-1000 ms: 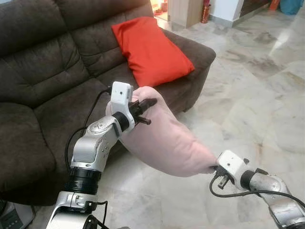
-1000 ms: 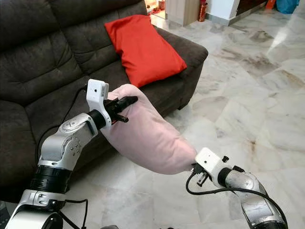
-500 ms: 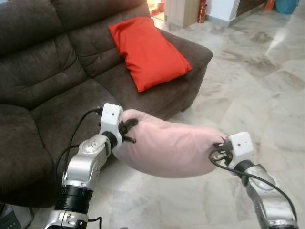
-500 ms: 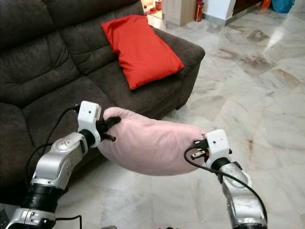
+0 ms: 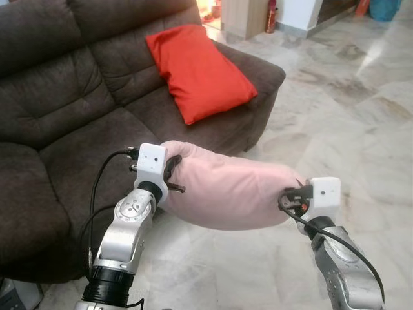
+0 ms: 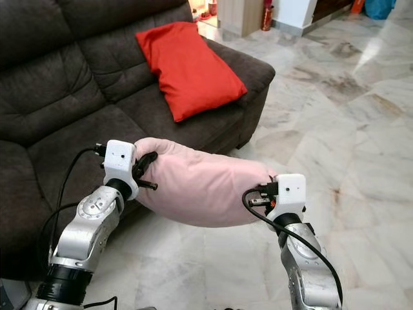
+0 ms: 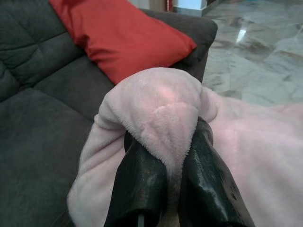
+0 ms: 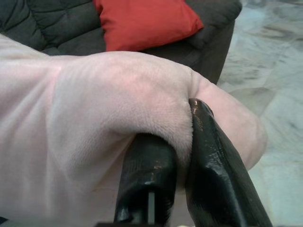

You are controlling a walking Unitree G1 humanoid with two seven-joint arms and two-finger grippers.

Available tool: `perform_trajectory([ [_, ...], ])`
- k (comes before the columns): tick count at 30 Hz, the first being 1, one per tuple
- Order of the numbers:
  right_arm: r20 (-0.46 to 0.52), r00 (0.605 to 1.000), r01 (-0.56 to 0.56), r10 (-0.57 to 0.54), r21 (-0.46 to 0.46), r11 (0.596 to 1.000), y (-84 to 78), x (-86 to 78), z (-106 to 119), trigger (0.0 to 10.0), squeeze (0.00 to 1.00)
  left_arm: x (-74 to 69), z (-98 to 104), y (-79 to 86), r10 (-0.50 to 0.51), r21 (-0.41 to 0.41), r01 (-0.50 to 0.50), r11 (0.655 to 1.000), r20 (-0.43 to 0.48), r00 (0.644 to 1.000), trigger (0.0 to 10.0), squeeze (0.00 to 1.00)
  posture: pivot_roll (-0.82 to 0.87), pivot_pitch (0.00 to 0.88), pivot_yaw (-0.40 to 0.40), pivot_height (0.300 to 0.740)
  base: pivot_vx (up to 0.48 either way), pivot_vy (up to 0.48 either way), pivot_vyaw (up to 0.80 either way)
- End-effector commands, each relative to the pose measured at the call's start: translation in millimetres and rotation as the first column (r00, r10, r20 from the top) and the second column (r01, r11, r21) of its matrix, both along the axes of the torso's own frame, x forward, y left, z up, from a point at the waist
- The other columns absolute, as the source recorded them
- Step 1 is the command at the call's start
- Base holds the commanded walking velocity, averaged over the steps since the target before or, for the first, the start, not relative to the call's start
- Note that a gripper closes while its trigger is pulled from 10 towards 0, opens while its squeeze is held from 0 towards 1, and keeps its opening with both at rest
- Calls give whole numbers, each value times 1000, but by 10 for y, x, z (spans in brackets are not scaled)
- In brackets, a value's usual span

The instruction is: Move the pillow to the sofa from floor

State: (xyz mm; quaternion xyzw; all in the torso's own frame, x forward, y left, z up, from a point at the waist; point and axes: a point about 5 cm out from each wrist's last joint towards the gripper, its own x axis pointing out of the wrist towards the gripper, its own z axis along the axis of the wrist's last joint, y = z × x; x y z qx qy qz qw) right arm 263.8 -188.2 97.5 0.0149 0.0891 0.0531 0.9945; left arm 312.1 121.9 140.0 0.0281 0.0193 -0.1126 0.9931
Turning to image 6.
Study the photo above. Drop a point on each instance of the red bottle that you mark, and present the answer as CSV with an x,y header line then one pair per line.
x,y
267,16

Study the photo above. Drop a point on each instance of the dark grey fabric sofa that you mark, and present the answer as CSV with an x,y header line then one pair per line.
x,y
64,97

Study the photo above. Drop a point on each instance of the red altar ornaments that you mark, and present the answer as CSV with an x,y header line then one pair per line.
x,y
208,8

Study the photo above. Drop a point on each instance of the blue bag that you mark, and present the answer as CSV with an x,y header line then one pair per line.
x,y
379,8

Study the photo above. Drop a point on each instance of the light wooden cabinet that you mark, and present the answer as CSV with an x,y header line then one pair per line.
x,y
239,14

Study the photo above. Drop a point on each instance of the grey plastic appliance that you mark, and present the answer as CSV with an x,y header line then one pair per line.
x,y
13,297

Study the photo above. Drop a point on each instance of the orange container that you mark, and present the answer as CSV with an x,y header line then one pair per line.
x,y
357,6

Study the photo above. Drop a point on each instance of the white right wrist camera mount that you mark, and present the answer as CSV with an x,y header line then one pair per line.
x,y
290,190

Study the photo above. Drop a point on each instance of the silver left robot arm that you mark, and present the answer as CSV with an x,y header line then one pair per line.
x,y
87,232

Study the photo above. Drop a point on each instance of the pink pillow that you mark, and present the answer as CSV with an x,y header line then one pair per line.
x,y
206,187

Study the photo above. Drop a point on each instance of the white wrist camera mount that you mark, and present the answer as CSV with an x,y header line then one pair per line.
x,y
290,190
120,165

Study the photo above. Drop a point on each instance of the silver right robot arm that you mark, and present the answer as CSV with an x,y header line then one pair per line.
x,y
310,265

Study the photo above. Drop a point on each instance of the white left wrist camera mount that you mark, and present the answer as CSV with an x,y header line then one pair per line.
x,y
120,165

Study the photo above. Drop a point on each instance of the red pillow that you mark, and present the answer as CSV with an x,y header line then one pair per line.
x,y
190,68

